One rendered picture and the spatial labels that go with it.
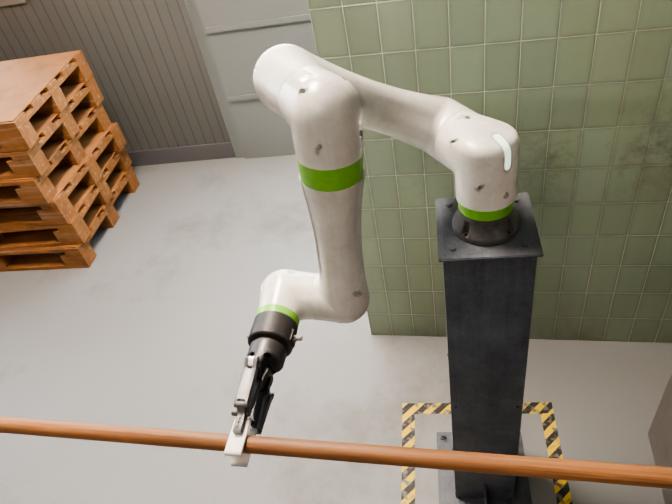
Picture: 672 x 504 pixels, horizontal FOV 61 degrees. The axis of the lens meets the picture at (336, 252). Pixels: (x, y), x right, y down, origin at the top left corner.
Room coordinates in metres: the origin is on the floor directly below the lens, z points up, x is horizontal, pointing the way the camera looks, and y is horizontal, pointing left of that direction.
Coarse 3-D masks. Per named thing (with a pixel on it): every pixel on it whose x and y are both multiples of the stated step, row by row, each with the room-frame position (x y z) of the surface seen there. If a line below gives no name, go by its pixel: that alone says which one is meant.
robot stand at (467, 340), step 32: (448, 224) 1.00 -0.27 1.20; (448, 256) 0.89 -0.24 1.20; (480, 256) 0.87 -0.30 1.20; (512, 256) 0.85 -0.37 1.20; (448, 288) 0.89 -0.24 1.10; (480, 288) 0.88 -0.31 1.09; (512, 288) 0.86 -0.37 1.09; (448, 320) 0.89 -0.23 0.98; (480, 320) 0.88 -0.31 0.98; (512, 320) 0.86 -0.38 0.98; (448, 352) 0.90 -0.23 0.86; (480, 352) 0.88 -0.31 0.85; (512, 352) 0.86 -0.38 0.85; (480, 384) 0.88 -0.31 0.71; (512, 384) 0.86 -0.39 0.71; (480, 416) 0.88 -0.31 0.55; (512, 416) 0.85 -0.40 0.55; (544, 416) 1.13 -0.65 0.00; (448, 448) 1.08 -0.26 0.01; (480, 448) 0.88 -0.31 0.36; (512, 448) 0.85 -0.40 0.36; (448, 480) 0.96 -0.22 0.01; (480, 480) 0.88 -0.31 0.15; (512, 480) 0.85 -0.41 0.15
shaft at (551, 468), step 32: (0, 416) 0.72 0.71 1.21; (192, 448) 0.56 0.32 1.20; (224, 448) 0.54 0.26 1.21; (256, 448) 0.53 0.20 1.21; (288, 448) 0.51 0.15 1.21; (320, 448) 0.50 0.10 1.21; (352, 448) 0.49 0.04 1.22; (384, 448) 0.48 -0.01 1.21; (416, 448) 0.47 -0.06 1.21; (576, 480) 0.37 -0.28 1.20; (608, 480) 0.35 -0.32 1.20; (640, 480) 0.34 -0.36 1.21
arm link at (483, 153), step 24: (456, 120) 1.03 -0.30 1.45; (480, 120) 1.01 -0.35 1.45; (456, 144) 0.97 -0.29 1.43; (480, 144) 0.93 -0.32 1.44; (504, 144) 0.92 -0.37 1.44; (456, 168) 0.96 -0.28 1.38; (480, 168) 0.91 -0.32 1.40; (504, 168) 0.91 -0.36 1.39; (456, 192) 0.97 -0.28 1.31; (480, 192) 0.91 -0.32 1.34; (504, 192) 0.91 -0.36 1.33; (480, 216) 0.92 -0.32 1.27; (504, 216) 0.91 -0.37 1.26
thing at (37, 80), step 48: (0, 96) 3.06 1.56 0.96; (48, 96) 3.04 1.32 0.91; (96, 96) 3.45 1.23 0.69; (0, 144) 2.74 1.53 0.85; (48, 144) 3.06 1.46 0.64; (96, 144) 3.25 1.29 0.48; (0, 192) 2.93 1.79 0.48; (48, 192) 2.73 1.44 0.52; (96, 192) 3.03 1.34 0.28; (0, 240) 2.88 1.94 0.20; (48, 240) 2.79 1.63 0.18
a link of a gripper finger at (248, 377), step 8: (256, 360) 0.67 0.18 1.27; (248, 368) 0.66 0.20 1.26; (256, 368) 0.66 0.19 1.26; (248, 376) 0.64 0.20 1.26; (256, 376) 0.65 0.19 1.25; (240, 384) 0.63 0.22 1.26; (248, 384) 0.63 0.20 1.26; (240, 392) 0.62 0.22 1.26; (248, 392) 0.61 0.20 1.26; (248, 400) 0.60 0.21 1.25
